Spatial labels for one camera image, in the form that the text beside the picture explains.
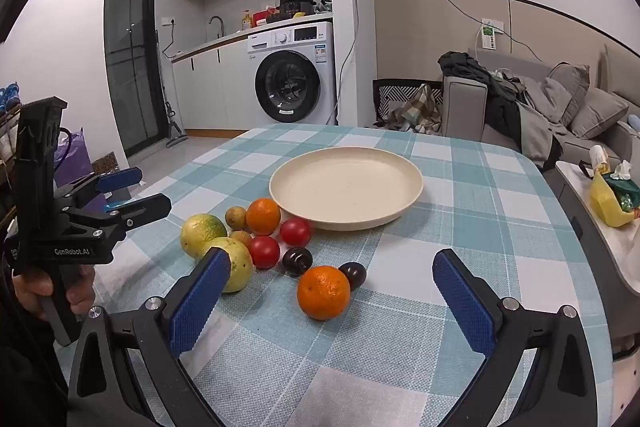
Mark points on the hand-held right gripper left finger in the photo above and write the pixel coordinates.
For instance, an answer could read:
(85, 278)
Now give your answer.
(200, 302)

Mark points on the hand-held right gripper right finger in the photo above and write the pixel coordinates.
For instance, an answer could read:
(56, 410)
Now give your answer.
(462, 307)

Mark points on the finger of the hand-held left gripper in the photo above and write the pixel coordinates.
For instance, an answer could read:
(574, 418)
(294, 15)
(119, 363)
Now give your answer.
(120, 179)
(147, 207)

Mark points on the pale yellow guava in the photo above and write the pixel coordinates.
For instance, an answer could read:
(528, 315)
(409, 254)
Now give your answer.
(241, 264)

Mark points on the yellow-green guava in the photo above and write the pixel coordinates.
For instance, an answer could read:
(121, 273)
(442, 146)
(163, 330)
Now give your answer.
(200, 229)

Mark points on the dark purple plum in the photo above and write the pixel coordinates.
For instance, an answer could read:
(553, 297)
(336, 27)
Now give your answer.
(297, 261)
(353, 275)

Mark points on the red tomato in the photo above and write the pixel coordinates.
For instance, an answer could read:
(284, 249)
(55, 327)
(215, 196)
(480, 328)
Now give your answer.
(296, 231)
(264, 252)

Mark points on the orange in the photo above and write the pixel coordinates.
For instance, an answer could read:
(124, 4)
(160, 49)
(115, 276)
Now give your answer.
(323, 293)
(263, 215)

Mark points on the cream round plate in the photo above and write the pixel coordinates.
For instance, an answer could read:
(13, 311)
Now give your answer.
(345, 187)

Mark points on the person's left hand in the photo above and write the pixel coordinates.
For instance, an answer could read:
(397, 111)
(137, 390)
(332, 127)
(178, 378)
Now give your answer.
(30, 293)

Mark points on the purple bag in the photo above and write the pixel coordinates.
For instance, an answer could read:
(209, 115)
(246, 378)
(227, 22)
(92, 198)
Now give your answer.
(75, 157)

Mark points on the shoe rack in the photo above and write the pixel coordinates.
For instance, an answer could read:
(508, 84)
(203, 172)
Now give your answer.
(7, 127)

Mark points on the stick vacuum cleaner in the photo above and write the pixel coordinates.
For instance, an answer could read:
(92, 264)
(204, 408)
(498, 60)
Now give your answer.
(172, 129)

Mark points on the small brown fruit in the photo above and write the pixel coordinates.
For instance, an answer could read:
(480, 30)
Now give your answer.
(241, 239)
(235, 217)

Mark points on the blue checked tablecloth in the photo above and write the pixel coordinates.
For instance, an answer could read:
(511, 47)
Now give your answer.
(450, 217)

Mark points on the dark glass door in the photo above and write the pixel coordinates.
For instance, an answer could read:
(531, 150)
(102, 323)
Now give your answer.
(130, 57)

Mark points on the white base cabinets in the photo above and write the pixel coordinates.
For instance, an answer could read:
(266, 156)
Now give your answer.
(210, 92)

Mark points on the white side table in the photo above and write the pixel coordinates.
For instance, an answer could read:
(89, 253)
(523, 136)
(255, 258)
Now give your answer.
(625, 257)

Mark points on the yellow bag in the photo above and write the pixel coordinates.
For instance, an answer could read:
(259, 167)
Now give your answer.
(607, 202)

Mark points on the kitchen faucet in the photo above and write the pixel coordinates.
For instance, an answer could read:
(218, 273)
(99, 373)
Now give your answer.
(220, 23)

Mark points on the white washing machine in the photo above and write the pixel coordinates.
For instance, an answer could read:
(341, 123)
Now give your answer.
(295, 77)

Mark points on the grey sofa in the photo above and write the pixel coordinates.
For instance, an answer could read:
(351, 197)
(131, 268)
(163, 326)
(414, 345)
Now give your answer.
(462, 107)

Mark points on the yellow bottle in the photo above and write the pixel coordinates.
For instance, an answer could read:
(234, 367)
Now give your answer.
(246, 22)

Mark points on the plaid cloth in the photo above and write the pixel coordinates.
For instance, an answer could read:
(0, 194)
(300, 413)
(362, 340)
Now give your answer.
(417, 109)

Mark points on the dark clothes pile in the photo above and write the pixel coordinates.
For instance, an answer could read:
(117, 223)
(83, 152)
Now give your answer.
(500, 107)

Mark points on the white tissue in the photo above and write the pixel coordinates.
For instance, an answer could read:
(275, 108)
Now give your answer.
(624, 169)

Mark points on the red box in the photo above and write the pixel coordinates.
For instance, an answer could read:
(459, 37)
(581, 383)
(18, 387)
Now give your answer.
(264, 17)

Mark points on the black patterned chair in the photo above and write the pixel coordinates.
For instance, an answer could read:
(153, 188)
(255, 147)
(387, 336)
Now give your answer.
(385, 94)

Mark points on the grey cushion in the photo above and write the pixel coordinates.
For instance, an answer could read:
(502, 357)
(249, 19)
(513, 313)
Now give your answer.
(597, 112)
(570, 84)

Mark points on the black pressure cooker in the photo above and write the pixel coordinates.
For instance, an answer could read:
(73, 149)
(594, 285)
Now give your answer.
(296, 6)

